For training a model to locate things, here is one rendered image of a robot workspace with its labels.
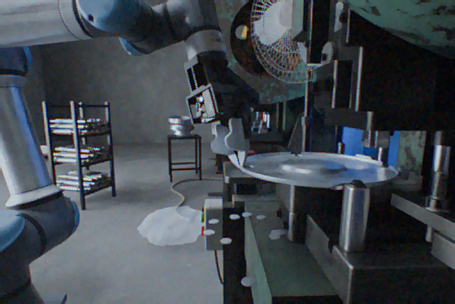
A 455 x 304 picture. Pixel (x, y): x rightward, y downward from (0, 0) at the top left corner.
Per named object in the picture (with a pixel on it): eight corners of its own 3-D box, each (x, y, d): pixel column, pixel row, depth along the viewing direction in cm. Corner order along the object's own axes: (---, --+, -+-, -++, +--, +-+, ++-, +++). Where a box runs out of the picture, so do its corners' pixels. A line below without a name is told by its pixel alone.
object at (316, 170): (441, 188, 40) (441, 183, 40) (241, 188, 41) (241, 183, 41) (354, 155, 69) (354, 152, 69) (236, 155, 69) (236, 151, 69)
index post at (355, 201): (346, 252, 37) (352, 183, 35) (337, 242, 40) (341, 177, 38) (366, 252, 37) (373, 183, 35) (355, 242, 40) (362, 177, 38)
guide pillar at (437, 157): (433, 204, 47) (445, 121, 44) (424, 200, 49) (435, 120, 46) (446, 204, 47) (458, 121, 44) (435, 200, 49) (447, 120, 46)
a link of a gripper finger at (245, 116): (232, 143, 54) (221, 100, 54) (238, 142, 55) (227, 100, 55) (251, 137, 51) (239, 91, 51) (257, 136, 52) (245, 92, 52)
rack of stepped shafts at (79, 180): (87, 211, 244) (77, 100, 227) (49, 205, 258) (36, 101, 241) (119, 196, 284) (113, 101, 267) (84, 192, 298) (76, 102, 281)
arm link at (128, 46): (99, 8, 49) (155, -14, 47) (129, 26, 60) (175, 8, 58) (113, 52, 50) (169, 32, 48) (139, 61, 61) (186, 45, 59)
